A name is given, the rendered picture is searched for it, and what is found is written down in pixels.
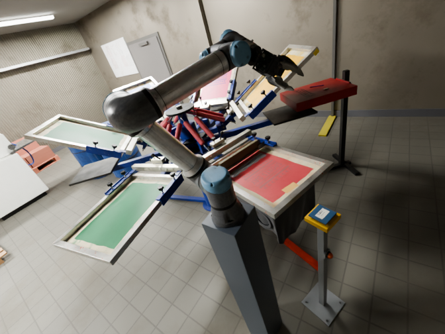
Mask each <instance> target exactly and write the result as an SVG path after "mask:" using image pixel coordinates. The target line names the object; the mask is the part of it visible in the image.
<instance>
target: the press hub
mask: <svg viewBox="0 0 445 334"><path fill-rule="evenodd" d="M194 106H195V105H194V103H184V104H181V105H177V106H175V107H172V108H171V109H168V110H167V111H166V112H165V114H166V116H167V117H174V116H178V118H179V122H180V120H181V118H180V117H181V115H182V119H183V120H181V124H182V129H181V134H180V138H181V139H180V140H179V141H180V142H181V141H182V140H183V139H187V140H186V141H185V142H184V143H183V145H185V146H187V147H188V146H190V147H191V148H190V151H191V152H192V153H194V154H200V155H201V156H203V155H204V154H201V153H200V152H199V151H200V150H199V149H198V148H195V145H197V144H195V142H197V141H196V140H195V139H192V137H193V135H192V134H191V133H190V132H189V131H188V130H187V128H186V127H185V126H184V125H183V123H184V122H183V121H187V122H188V123H189V124H190V125H191V126H192V127H193V128H194V129H195V131H196V132H197V133H198V131H201V130H202V128H201V127H199V128H198V129H197V127H196V125H195V121H193V120H188V118H187V115H186V113H187V112H188V111H190V110H192V109H193V108H194ZM179 116H180V117H179ZM206 135H207V134H206V132H202V133H199V136H200V137H201V138H205V137H206ZM202 193H203V196H204V198H205V201H206V203H204V202H203V208H204V209H205V210H207V211H211V205H210V203H209V200H208V198H207V196H206V194H205V193H204V192H203V191H202Z"/></svg>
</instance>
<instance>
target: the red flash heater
mask: <svg viewBox="0 0 445 334"><path fill-rule="evenodd" d="M317 85H321V86H317ZM312 86H317V87H312ZM324 88H328V89H326V90H324ZM357 89H358V86H357V85H354V84H351V83H350V82H349V81H346V80H341V79H339V78H336V79H334V78H328V79H326V80H322V81H319V82H315V83H311V84H309V85H304V86H302V87H298V88H295V89H294V91H284V92H281V93H280V100H281V101H282V102H284V103H285V104H286V105H288V106H289V107H290V108H292V109H293V110H295V111H296V112H299V111H303V110H306V109H310V108H312V107H316V106H319V105H323V104H326V103H330V102H333V101H337V100H339V99H344V98H346V97H350V96H353V95H357Z"/></svg>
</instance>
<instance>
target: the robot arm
mask: <svg viewBox="0 0 445 334"><path fill-rule="evenodd" d="M253 41H254V40H253V39H252V40H249V39H247V38H246V37H244V36H242V35H241V34H239V33H238V32H236V31H233V30H231V29H226V30H225V31H224V32H223V33H222V34H221V36H220V39H219V41H218V42H217V43H215V44H214V45H212V46H210V47H208V48H206V49H205V50H204V51H202V52H201V53H200V54H199V60H198V61H196V62H195V63H193V64H191V65H190V66H188V67H186V68H184V69H182V70H181V71H179V72H178V73H176V74H174V75H172V76H170V77H169V78H167V79H165V80H164V81H162V82H160V83H158V84H156V85H155V86H153V87H151V88H147V87H143V88H142V89H139V90H138V91H135V92H132V93H129V92H127V91H123V90H118V91H114V92H111V93H110V94H109V95H108V96H106V98H105V99H104V102H103V113H104V115H105V116H106V118H107V120H108V121H109V123H110V124H111V125H112V126H113V127H114V128H115V129H116V130H118V131H120V132H124V133H126V134H127V135H129V136H130V137H132V138H134V137H139V138H140V139H142V140H143V141H144V142H145V143H147V144H149V145H150V146H151V147H152V148H154V149H155V150H157V151H158V152H159V153H160V154H162V155H163V156H165V157H166V158H167V159H168V160H170V161H171V162H173V163H174V164H175V165H176V166H178V167H179V168H181V169H182V170H183V175H184V176H185V177H186V178H188V179H189V180H191V181H192V182H193V183H194V184H196V185H197V186H198V187H199V188H200V189H201V190H202V191H203V192H204V193H205V194H206V196H207V198H208V200H209V203H210V205H211V219H212V221H213V223H214V224H215V225H216V226H217V227H220V228H229V227H233V226H235V225H237V224H239V222H241V220H242V219H243V218H244V214H245V212H244V207H243V205H242V204H241V202H240V201H239V200H238V198H237V197H236V194H235V190H234V186H233V184H232V178H231V176H230V174H229V172H228V170H227V169H226V168H224V167H222V166H213V165H212V164H211V163H210V162H208V161H207V160H206V159H205V158H204V157H202V156H201V155H200V154H194V153H192V152H191V151H190V150H189V149H188V148H187V147H186V146H185V145H183V144H182V143H181V142H180V141H178V140H177V139H176V138H175V137H174V136H173V135H172V134H171V133H169V132H168V131H167V130H166V129H165V128H163V126H161V125H160V124H159V123H158V122H157V120H158V119H160V118H162V117H163V116H164V112H165V111H166V110H168V109H169V108H171V107H173V106H174V105H176V104H177V103H179V102H180V101H182V100H184V99H185V98H187V97H189V96H190V95H192V94H194V93H195V92H197V91H199V90H200V89H202V88H203V87H205V86H206V85H208V84H210V83H211V82H213V81H215V80H216V79H218V78H220V77H221V76H223V75H225V74H226V73H227V72H229V71H231V70H232V69H234V68H236V67H238V68H240V67H242V66H245V65H247V64H248V65H249V66H253V68H252V69H253V70H255V71H257V72H258V73H259V74H261V75H263V76H265V77H266V79H267V81H268V83H269V84H271V85H273V86H276V87H278V88H281V89H284V90H287V91H294V89H293V88H292V86H289V85H288V84H287V83H285V82H284V81H283V78H282V77H281V76H282V75H283V73H284V71H285V70H287V71H288V70H291V71H292V72H293V73H297V75H299V76H304V74H303V72H302V70H301V69H300V68H299V67H298V66H297V65H296V64H295V63H294V61H293V60H292V59H290V58H289V57H287V56H285V55H279V54H278V56H277V55H275V54H272V53H271V52H268V51H267V50H265V49H261V47H260V46H258V45H257V44H256V43H254V42H253ZM255 67H256V69H255ZM275 76H276V77H275Z"/></svg>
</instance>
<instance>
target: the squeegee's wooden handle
mask: <svg viewBox="0 0 445 334"><path fill-rule="evenodd" d="M258 145H259V142H258V140H254V141H252V142H251V143H250V144H247V145H246V146H245V147H243V148H241V149H240V150H238V151H237V152H235V153H234V154H232V155H230V156H229V157H228V158H225V159H224V160H223V161H221V162H219V166H222V167H225V168H226V169H227V168H228V167H229V166H231V165H233V164H234V163H235V162H237V161H239V160H240V159H241V158H243V157H245V156H246V155H247V154H249V153H251V152H252V151H253V150H255V149H257V148H258Z"/></svg>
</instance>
